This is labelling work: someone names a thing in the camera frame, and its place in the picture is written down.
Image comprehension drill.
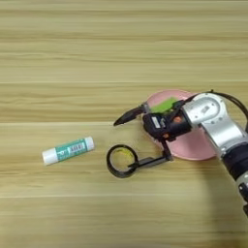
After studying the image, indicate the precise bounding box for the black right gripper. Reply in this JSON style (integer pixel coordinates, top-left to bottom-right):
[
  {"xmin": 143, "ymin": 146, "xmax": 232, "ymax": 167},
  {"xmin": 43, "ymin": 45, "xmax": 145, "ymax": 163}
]
[{"xmin": 112, "ymin": 99, "xmax": 194, "ymax": 170}]

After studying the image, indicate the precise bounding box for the white green glue stick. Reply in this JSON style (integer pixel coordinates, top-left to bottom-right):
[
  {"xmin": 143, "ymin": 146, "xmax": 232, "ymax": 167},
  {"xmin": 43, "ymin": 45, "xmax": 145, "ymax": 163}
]
[{"xmin": 42, "ymin": 136, "xmax": 96, "ymax": 167}]

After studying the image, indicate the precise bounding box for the green eraser block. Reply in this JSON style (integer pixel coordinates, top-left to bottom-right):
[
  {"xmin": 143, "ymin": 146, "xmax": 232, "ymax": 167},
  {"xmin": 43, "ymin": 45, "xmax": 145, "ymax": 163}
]
[{"xmin": 149, "ymin": 96, "xmax": 179, "ymax": 114}]

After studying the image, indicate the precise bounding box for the pink round plate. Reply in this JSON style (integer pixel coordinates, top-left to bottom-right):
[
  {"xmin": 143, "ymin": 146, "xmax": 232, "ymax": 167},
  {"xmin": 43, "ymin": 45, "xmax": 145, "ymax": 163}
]
[{"xmin": 144, "ymin": 89, "xmax": 217, "ymax": 162}]

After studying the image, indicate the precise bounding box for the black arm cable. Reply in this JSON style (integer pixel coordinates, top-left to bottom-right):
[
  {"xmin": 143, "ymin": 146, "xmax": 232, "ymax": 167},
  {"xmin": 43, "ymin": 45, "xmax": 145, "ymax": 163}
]
[{"xmin": 190, "ymin": 89, "xmax": 248, "ymax": 124}]

